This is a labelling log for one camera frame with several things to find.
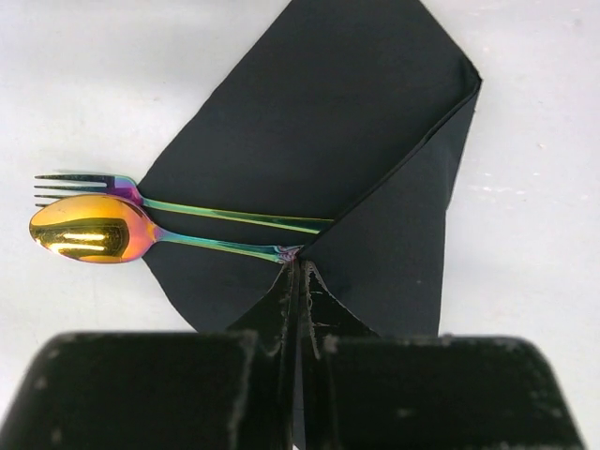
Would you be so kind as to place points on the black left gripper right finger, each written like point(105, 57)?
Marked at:
point(321, 316)

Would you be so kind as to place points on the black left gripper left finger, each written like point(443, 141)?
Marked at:
point(266, 419)

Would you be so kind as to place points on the iridescent rainbow fork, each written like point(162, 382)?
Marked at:
point(125, 187)

